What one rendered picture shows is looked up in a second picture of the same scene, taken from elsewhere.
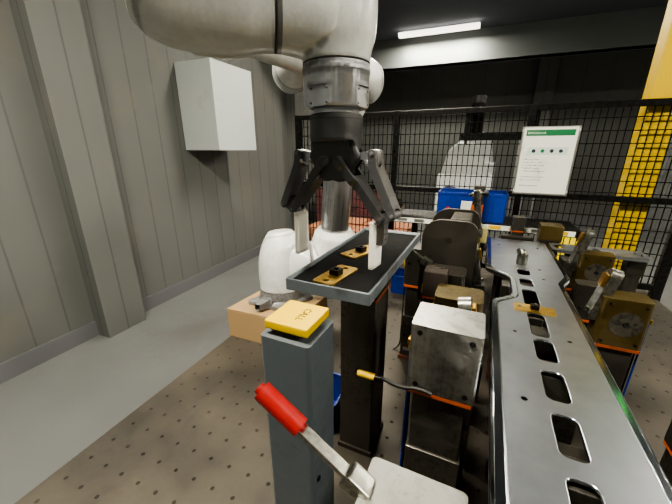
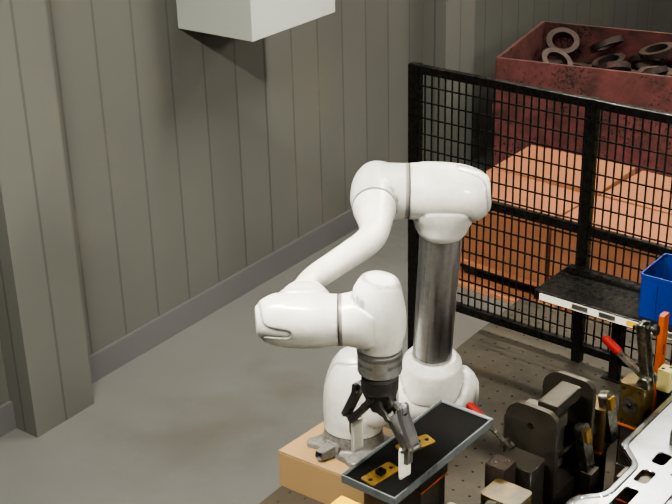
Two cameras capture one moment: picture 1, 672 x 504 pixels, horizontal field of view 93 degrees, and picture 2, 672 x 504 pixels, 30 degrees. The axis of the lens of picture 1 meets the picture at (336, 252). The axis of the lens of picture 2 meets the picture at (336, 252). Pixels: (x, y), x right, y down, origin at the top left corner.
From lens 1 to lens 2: 214 cm
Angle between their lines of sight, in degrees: 15
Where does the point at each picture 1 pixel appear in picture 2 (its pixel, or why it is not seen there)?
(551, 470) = not seen: outside the picture
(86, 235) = (13, 249)
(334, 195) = (428, 322)
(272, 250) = (342, 383)
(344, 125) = (381, 390)
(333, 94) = (373, 375)
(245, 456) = not seen: outside the picture
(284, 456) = not seen: outside the picture
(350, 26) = (382, 345)
